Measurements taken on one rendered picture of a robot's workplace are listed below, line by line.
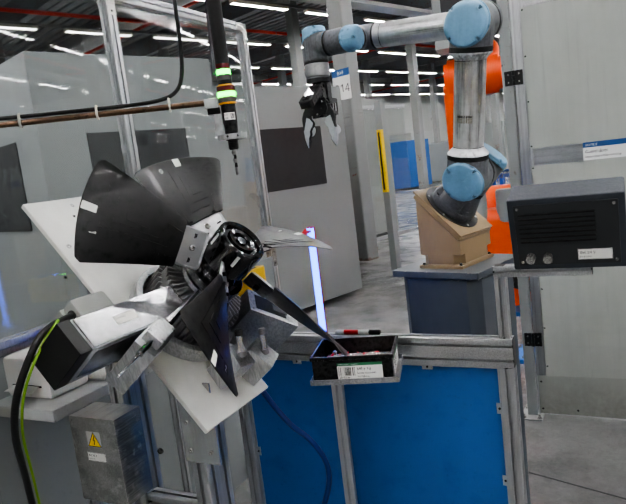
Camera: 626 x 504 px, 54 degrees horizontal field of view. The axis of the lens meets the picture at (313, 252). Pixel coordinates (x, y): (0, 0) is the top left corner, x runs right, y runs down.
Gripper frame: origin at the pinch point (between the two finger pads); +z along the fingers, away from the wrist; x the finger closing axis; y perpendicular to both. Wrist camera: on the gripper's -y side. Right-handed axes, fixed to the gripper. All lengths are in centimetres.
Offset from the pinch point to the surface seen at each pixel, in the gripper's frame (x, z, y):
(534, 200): -65, 20, -20
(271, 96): 198, -56, 308
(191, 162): 15.7, 2.2, -45.3
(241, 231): -6, 19, -57
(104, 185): 9, 6, -83
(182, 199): 12, 11, -55
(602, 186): -80, 18, -16
